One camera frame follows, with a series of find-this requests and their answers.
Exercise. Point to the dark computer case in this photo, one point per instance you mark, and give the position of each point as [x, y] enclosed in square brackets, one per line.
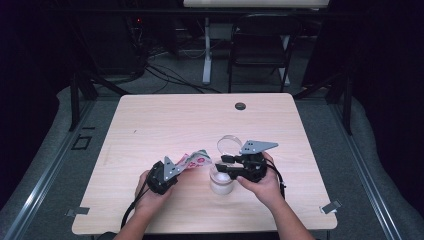
[113, 46]

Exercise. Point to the black folding chair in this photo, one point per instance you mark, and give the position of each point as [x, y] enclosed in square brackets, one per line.
[263, 36]

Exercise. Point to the grey tape piece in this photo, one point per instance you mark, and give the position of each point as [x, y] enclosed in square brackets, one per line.
[330, 206]
[78, 211]

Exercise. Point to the white desk leg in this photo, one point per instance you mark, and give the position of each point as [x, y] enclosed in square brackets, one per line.
[207, 60]

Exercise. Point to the clear jar with white powder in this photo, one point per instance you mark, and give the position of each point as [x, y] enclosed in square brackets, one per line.
[220, 186]

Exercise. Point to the clear printed plastic bag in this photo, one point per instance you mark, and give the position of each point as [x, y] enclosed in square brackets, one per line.
[196, 160]

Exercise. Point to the black metal stand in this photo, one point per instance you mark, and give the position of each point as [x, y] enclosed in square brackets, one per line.
[347, 110]
[74, 106]

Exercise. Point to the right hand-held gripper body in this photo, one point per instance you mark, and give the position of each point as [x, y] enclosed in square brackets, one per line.
[253, 166]

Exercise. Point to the person's right hand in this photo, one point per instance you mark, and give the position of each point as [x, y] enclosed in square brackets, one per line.
[266, 190]

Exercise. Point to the grey box under desk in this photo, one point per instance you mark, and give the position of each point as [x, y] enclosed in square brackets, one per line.
[220, 31]

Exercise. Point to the aluminium floor rail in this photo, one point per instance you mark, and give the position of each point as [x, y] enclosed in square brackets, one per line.
[373, 186]
[33, 200]

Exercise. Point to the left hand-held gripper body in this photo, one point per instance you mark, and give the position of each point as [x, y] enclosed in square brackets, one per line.
[161, 181]

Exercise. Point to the round table grommet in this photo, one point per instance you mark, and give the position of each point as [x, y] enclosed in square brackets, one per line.
[240, 106]

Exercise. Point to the person's left hand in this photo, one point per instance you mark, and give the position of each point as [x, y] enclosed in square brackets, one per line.
[150, 200]

